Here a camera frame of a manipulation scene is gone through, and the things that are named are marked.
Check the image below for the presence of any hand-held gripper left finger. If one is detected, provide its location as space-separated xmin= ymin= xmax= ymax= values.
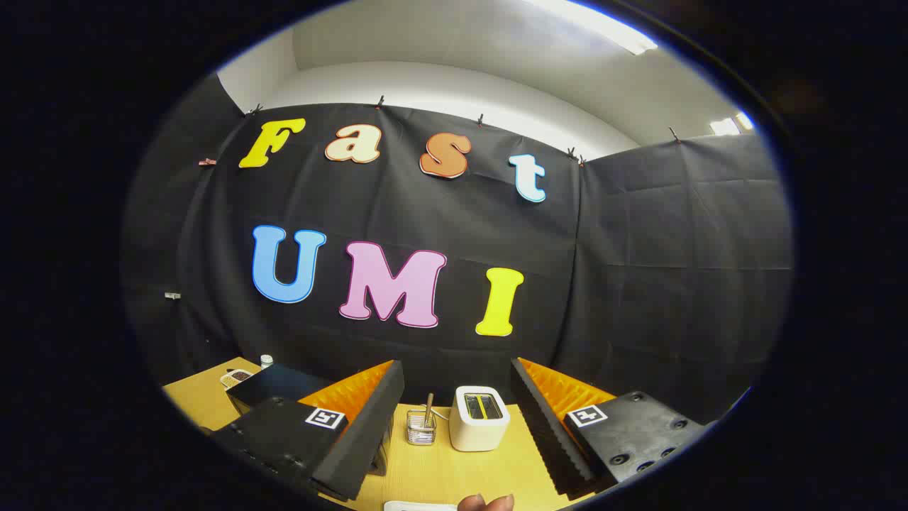
xmin=211 ymin=360 xmax=405 ymax=502

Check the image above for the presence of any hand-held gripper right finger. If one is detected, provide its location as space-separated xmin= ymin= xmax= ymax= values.
xmin=511 ymin=357 xmax=710 ymax=498

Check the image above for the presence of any black toaster oven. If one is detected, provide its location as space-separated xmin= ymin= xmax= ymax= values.
xmin=227 ymin=363 xmax=392 ymax=478

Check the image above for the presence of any white pop-up toaster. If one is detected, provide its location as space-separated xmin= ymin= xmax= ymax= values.
xmin=449 ymin=386 xmax=511 ymax=452

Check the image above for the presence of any wire utensil holder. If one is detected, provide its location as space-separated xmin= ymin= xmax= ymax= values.
xmin=406 ymin=408 xmax=437 ymax=446

